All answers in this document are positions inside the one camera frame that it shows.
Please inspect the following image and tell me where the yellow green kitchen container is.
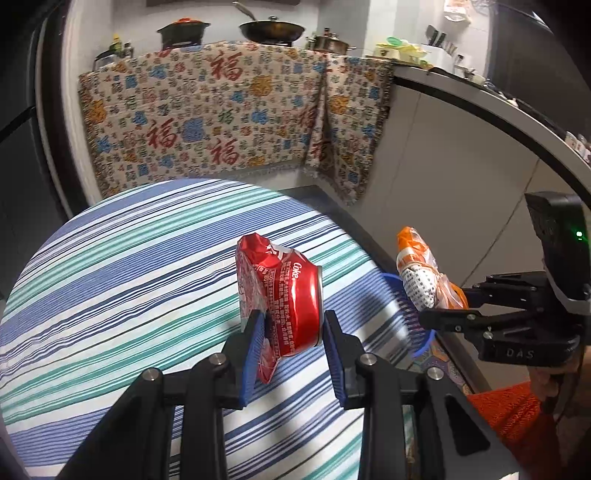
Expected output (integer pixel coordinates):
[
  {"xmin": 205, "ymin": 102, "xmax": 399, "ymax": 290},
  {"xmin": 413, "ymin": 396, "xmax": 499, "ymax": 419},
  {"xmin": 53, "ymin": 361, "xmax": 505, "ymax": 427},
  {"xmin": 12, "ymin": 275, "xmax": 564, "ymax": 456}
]
[{"xmin": 374, "ymin": 37, "xmax": 430, "ymax": 65}]

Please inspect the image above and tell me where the round striped table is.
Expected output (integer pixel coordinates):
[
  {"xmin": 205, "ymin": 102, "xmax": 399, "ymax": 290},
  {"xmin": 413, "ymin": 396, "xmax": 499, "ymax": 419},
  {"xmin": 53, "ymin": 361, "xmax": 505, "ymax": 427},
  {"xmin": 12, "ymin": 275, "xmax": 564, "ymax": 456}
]
[{"xmin": 0, "ymin": 178, "xmax": 416, "ymax": 480}]

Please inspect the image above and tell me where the white hanging bag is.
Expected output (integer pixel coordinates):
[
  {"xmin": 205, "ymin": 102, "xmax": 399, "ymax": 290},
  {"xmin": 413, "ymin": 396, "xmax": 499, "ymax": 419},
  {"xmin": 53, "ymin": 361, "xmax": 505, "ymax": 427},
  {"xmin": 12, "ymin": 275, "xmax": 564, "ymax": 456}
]
[{"xmin": 443, "ymin": 0, "xmax": 474, "ymax": 21}]

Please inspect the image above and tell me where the orange white plastic wrapper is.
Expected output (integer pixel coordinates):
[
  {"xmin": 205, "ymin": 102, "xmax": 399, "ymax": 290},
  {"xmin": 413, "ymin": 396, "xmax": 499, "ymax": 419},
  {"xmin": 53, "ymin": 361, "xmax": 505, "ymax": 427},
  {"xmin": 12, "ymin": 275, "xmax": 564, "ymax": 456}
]
[{"xmin": 396, "ymin": 226, "xmax": 469, "ymax": 311}]

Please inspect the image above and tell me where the large printed cloth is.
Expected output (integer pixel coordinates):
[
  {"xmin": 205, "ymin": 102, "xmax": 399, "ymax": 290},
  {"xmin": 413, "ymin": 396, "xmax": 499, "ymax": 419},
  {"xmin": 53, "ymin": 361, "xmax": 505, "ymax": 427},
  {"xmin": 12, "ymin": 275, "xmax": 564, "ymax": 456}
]
[{"xmin": 76, "ymin": 41, "xmax": 331, "ymax": 199}]

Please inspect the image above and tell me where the person's right hand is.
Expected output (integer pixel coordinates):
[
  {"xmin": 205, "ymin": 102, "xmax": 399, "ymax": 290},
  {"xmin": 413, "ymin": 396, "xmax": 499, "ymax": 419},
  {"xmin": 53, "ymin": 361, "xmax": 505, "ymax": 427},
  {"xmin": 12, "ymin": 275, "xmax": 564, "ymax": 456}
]
[{"xmin": 529, "ymin": 360, "xmax": 578, "ymax": 414}]

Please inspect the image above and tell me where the person's right forearm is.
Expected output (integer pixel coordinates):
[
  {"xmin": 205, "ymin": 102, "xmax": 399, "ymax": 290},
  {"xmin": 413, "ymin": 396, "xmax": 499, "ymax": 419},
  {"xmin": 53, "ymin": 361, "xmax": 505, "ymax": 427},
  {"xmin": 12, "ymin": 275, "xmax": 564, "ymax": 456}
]
[{"xmin": 466, "ymin": 381, "xmax": 568, "ymax": 480}]

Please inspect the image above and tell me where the blue plastic basket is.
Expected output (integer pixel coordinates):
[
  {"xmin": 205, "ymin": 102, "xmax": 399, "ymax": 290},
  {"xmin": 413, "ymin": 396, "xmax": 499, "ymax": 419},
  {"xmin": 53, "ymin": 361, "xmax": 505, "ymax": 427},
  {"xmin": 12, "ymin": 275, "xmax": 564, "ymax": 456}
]
[{"xmin": 381, "ymin": 272, "xmax": 437, "ymax": 358}]

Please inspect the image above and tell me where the narrow printed cloth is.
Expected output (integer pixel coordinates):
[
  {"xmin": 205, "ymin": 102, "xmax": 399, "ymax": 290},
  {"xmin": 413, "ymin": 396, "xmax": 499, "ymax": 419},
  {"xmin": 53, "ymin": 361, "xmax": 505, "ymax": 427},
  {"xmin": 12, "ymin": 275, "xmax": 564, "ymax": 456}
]
[{"xmin": 302, "ymin": 54, "xmax": 395, "ymax": 206}]

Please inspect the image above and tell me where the steel pot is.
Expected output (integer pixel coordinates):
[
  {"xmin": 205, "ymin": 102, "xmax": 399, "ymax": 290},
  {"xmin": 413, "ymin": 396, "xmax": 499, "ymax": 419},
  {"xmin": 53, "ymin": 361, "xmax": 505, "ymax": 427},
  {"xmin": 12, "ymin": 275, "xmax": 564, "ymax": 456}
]
[{"xmin": 305, "ymin": 32, "xmax": 356, "ymax": 55}]

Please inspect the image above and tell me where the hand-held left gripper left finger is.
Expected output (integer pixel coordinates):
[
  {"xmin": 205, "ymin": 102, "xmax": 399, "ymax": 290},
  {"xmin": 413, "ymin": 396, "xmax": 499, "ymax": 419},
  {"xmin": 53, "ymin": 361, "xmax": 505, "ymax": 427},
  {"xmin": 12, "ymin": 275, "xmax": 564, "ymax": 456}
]
[{"xmin": 55, "ymin": 310, "xmax": 267, "ymax": 480}]

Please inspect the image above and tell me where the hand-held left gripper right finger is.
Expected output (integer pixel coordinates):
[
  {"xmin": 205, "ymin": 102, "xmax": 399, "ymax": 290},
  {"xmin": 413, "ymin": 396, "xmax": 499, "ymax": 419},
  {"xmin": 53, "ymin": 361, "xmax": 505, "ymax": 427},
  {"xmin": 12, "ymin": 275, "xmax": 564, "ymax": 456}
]
[{"xmin": 323, "ymin": 310, "xmax": 522, "ymax": 480}]

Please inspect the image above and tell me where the white knife block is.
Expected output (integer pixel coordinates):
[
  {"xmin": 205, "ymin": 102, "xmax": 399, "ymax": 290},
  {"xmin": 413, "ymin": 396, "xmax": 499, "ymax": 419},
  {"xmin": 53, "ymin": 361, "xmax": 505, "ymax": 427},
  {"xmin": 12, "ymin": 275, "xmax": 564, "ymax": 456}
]
[{"xmin": 422, "ymin": 25, "xmax": 462, "ymax": 65}]

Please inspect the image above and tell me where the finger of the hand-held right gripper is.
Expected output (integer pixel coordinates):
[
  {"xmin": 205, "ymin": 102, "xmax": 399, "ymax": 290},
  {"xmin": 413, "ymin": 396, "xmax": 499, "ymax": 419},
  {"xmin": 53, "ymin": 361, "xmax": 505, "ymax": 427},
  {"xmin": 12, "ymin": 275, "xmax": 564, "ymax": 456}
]
[
  {"xmin": 418, "ymin": 307, "xmax": 546, "ymax": 344},
  {"xmin": 462, "ymin": 272, "xmax": 550, "ymax": 308}
]

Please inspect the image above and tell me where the wok with glass lid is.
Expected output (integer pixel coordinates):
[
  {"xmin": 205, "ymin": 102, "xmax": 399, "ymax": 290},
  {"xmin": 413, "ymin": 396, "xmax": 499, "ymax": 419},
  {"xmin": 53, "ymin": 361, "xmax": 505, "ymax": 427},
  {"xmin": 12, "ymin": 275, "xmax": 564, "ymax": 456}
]
[{"xmin": 232, "ymin": 1, "xmax": 306, "ymax": 44}]

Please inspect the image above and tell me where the white kitchen counter cabinet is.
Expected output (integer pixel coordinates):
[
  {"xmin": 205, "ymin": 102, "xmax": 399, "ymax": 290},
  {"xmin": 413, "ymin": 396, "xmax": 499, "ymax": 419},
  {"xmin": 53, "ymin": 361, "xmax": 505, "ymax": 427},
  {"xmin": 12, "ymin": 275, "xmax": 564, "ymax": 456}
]
[{"xmin": 351, "ymin": 65, "xmax": 591, "ymax": 393}]

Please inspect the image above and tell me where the grey refrigerator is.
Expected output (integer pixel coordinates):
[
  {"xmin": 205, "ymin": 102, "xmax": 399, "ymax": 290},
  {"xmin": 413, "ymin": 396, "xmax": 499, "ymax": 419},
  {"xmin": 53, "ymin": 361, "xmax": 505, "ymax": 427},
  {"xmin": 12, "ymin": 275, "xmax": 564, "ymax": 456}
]
[{"xmin": 0, "ymin": 0, "xmax": 88, "ymax": 296}]

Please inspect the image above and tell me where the patterned floor mat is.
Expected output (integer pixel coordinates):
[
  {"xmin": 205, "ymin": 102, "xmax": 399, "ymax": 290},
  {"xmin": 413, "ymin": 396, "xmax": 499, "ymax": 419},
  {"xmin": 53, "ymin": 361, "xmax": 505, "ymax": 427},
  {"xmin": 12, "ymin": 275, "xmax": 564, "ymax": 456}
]
[{"xmin": 411, "ymin": 342, "xmax": 472, "ymax": 398}]

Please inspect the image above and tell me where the black clay pot red lid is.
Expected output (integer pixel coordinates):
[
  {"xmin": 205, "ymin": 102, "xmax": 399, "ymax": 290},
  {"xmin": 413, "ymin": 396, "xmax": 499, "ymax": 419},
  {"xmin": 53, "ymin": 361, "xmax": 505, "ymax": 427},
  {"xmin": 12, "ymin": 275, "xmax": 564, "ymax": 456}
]
[{"xmin": 156, "ymin": 17, "xmax": 206, "ymax": 49}]

